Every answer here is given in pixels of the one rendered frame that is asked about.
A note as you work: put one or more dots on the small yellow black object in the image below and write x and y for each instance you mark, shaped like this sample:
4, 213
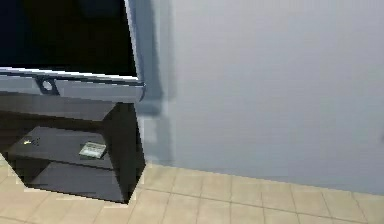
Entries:
30, 142

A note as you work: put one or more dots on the black television set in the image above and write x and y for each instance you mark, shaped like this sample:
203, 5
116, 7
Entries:
66, 36

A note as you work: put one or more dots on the dark television stand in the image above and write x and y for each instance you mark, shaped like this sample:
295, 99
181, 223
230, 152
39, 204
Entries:
123, 146

